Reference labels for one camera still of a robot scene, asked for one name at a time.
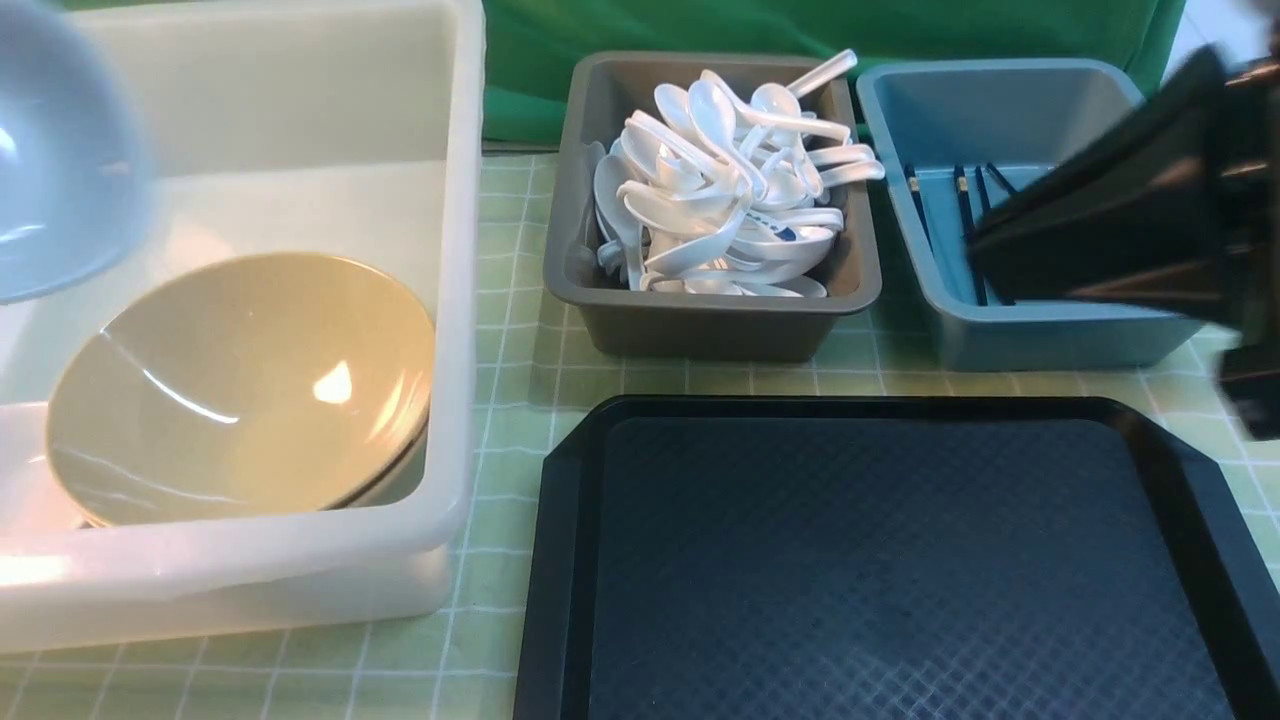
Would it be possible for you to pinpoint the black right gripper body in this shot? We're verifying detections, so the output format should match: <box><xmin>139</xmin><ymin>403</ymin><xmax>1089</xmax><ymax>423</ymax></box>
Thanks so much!
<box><xmin>966</xmin><ymin>46</ymin><xmax>1279</xmax><ymax>439</ymax></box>

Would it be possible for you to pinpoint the white square dish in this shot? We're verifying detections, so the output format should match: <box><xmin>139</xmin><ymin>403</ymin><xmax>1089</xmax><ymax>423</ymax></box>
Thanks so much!
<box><xmin>1</xmin><ymin>1</ymin><xmax>155</xmax><ymax>305</ymax></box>

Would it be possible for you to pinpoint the beige bowl in tub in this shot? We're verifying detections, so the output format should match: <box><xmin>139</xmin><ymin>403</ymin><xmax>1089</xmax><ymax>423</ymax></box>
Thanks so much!
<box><xmin>45</xmin><ymin>252</ymin><xmax>435</xmax><ymax>527</ymax></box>

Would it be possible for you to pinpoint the black chopstick gold band right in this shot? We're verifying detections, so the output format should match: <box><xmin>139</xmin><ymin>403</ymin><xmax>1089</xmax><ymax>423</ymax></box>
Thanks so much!
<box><xmin>954</xmin><ymin>164</ymin><xmax>988</xmax><ymax>306</ymax></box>

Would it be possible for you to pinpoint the black chopstick gold band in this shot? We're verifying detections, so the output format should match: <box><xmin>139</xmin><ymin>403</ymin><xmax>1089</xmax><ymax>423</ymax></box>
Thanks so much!
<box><xmin>902</xmin><ymin>163</ymin><xmax>934</xmax><ymax>256</ymax></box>
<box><xmin>954</xmin><ymin>164</ymin><xmax>988</xmax><ymax>306</ymax></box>

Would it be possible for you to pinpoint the blue plastic chopstick bin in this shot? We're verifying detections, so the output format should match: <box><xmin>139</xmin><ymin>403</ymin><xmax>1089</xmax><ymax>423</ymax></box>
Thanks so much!
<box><xmin>856</xmin><ymin>58</ymin><xmax>1202</xmax><ymax>372</ymax></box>

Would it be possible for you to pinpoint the black chopstick gold band left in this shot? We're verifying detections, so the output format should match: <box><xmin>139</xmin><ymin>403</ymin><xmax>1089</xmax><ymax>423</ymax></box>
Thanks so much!
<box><xmin>902</xmin><ymin>163</ymin><xmax>934</xmax><ymax>256</ymax></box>

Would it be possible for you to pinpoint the white spoon sticking up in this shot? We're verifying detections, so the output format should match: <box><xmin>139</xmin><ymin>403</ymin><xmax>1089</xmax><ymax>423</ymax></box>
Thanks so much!
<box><xmin>786</xmin><ymin>49</ymin><xmax>859</xmax><ymax>99</ymax></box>

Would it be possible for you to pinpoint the white spoon with blue mark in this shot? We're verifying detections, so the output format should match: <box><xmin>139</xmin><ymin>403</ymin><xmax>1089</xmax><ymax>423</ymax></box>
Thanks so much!
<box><xmin>727</xmin><ymin>222</ymin><xmax>836</xmax><ymax>273</ymax></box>

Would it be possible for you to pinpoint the white spoon top of pile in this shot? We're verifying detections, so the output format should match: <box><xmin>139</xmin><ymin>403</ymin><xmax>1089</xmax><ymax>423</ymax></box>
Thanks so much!
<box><xmin>690</xmin><ymin>70</ymin><xmax>854</xmax><ymax>143</ymax></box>

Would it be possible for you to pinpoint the grey plastic spoon bin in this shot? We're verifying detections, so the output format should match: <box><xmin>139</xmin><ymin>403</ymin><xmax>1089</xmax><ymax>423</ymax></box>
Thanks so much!
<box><xmin>543</xmin><ymin>51</ymin><xmax>884</xmax><ymax>363</ymax></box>

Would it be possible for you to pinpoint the black serving tray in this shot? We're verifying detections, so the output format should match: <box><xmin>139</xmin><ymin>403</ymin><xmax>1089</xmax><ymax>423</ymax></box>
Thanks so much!
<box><xmin>513</xmin><ymin>395</ymin><xmax>1279</xmax><ymax>719</ymax></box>

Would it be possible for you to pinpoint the green backdrop cloth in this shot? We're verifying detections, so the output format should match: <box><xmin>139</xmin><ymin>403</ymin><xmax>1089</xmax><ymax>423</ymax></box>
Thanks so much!
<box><xmin>483</xmin><ymin>1</ymin><xmax>1185</xmax><ymax>145</ymax></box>

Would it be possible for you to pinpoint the large white plastic tub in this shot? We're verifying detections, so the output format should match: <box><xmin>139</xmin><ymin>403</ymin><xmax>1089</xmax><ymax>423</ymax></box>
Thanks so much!
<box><xmin>1</xmin><ymin>1</ymin><xmax>485</xmax><ymax>653</ymax></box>

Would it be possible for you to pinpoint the green checkered table mat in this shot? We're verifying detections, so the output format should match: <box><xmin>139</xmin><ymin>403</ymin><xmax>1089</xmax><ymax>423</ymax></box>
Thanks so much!
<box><xmin>3</xmin><ymin>155</ymin><xmax>1277</xmax><ymax>719</ymax></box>

